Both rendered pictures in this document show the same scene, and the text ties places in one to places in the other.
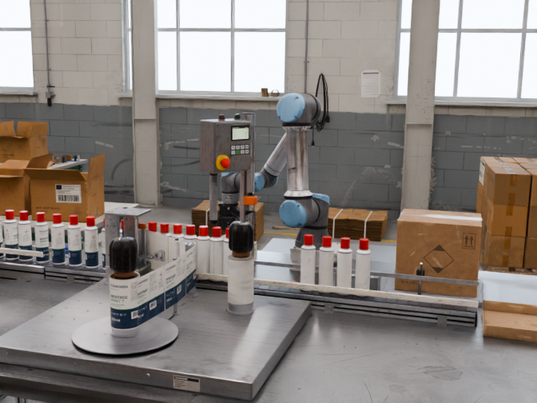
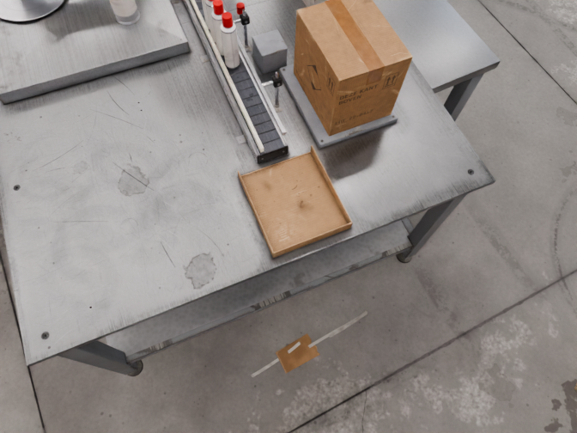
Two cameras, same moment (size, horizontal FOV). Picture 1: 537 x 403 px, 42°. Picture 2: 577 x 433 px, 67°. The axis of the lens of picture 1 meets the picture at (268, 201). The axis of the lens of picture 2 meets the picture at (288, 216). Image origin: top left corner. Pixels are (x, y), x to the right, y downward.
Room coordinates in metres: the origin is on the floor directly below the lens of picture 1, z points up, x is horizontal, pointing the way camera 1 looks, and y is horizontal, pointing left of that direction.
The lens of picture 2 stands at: (1.75, -1.32, 2.07)
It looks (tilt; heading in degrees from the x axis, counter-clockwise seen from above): 65 degrees down; 47
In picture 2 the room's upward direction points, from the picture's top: 4 degrees clockwise
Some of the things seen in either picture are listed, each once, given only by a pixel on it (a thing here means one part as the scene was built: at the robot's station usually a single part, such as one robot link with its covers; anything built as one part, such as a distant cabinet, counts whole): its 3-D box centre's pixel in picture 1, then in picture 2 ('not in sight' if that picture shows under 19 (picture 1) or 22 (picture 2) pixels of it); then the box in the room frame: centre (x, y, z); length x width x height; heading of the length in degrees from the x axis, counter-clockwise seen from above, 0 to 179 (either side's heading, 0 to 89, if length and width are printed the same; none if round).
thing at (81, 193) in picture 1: (69, 185); not in sight; (4.04, 1.18, 0.97); 0.51 x 0.39 x 0.37; 173
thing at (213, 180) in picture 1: (213, 196); not in sight; (2.60, 0.21, 1.18); 0.04 x 0.04 x 0.21
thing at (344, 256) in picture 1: (344, 266); (221, 28); (2.36, -0.27, 0.98); 0.05 x 0.05 x 0.20
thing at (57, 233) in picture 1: (57, 239); not in sight; (2.68, 0.84, 0.98); 0.05 x 0.05 x 0.20
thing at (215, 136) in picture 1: (225, 145); not in sight; (2.57, 0.16, 1.38); 0.17 x 0.10 x 0.19; 129
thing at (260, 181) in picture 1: (251, 181); not in sight; (2.93, 0.07, 1.19); 0.11 x 0.11 x 0.08; 57
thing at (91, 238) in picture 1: (91, 242); not in sight; (2.64, 0.69, 0.98); 0.05 x 0.05 x 0.20
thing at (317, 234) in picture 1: (313, 234); not in sight; (2.88, -0.19, 0.97); 0.15 x 0.15 x 0.10
